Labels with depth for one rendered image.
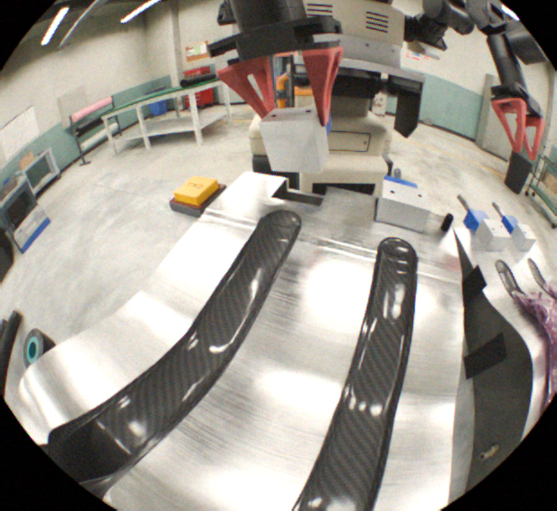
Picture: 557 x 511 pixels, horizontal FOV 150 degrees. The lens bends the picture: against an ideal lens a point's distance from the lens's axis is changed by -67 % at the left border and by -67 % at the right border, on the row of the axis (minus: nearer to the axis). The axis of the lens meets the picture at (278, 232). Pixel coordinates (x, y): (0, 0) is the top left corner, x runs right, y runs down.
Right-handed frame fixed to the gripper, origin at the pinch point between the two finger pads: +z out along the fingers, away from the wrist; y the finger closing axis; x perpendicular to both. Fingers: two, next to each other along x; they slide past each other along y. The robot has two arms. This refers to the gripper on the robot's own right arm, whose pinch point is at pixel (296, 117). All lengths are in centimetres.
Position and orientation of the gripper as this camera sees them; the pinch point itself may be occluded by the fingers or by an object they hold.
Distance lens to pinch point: 22.0
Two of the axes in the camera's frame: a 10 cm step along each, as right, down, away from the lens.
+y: 9.0, 1.5, -4.0
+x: 3.7, -7.4, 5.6
